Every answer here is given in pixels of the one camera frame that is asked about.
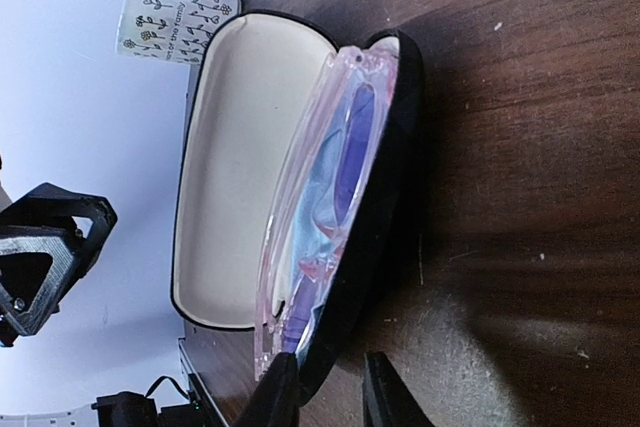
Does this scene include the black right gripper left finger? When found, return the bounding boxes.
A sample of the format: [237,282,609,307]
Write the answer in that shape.
[234,353,300,427]

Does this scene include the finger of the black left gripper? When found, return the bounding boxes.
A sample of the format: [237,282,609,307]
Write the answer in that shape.
[1,183,117,337]

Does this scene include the white floral mug yellow inside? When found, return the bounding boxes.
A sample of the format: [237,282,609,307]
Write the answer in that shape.
[116,0,242,65]

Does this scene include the pink frame sunglasses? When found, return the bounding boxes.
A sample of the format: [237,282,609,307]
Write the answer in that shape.
[254,37,400,377]

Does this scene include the black quilted glasses case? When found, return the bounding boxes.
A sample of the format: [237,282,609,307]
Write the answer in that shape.
[171,11,424,403]

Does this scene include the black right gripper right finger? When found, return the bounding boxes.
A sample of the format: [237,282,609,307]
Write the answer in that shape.
[362,352,434,427]

